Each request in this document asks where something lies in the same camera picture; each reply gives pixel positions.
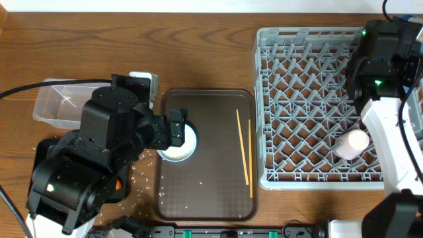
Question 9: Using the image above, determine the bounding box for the clear plastic bin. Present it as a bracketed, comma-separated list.
[32, 83, 110, 130]

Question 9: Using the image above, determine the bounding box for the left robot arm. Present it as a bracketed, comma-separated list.
[26, 75, 187, 237]

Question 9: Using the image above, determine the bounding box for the brown serving tray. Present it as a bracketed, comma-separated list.
[154, 89, 258, 221]

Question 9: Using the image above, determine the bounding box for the small blue rice dish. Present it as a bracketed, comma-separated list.
[157, 124, 198, 163]

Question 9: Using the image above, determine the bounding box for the orange carrot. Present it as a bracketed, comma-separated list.
[115, 179, 122, 191]

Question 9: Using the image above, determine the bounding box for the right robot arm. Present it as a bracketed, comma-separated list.
[346, 15, 422, 237]

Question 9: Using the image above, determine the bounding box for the grey plastic dishwasher rack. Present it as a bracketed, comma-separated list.
[252, 26, 423, 191]

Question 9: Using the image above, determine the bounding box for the black tray bin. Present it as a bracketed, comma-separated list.
[31, 138, 130, 204]

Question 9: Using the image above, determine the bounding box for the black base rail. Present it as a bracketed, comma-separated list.
[87, 216, 364, 238]

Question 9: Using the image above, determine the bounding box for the wooden chopstick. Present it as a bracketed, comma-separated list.
[249, 119, 253, 198]
[236, 109, 249, 186]

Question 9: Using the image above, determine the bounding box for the pink cup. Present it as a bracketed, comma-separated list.
[335, 129, 370, 160]

